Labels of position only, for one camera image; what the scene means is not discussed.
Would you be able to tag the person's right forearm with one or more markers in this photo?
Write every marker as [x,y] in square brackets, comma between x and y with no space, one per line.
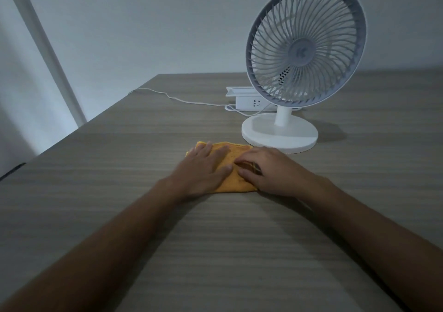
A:
[380,239]

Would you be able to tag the person's left thumb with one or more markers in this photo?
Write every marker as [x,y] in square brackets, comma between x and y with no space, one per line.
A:
[225,174]

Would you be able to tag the person's left forearm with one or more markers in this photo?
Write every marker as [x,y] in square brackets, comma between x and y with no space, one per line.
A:
[97,249]

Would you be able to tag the person's right thumb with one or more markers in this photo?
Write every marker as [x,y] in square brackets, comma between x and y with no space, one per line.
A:
[246,177]

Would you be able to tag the orange cloth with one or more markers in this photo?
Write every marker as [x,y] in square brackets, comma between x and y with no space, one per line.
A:
[238,180]

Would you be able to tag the person's left hand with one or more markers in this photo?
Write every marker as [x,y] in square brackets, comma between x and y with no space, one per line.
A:
[199,175]

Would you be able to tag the person's right hand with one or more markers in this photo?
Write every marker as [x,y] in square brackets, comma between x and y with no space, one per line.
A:
[280,173]

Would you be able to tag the white power strip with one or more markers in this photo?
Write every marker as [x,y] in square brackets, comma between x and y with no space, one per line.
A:
[245,99]

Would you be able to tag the white upright pole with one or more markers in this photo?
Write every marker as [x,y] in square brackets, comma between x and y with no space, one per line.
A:
[48,52]

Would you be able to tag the white desk fan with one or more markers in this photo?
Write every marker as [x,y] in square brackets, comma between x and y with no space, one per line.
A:
[304,42]

